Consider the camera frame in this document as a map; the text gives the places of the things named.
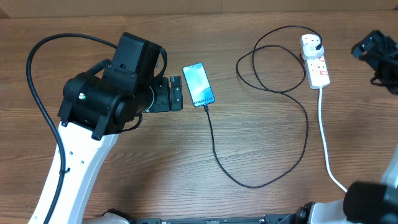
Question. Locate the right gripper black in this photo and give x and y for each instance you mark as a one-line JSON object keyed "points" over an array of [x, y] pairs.
{"points": [[381, 46]]}

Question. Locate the white power strip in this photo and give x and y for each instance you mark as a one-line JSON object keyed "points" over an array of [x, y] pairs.
{"points": [[316, 69]]}

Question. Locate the blue screen Galaxy smartphone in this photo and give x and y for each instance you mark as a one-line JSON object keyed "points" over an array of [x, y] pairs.
{"points": [[198, 85]]}

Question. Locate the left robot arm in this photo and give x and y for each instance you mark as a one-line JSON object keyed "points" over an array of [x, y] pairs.
{"points": [[95, 108]]}

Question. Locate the white charger plug adapter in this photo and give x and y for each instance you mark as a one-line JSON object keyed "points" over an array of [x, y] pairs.
{"points": [[309, 51]]}

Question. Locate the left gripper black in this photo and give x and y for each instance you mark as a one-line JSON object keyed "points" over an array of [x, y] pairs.
{"points": [[164, 102]]}

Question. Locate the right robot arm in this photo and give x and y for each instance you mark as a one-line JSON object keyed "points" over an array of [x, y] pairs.
{"points": [[364, 202]]}

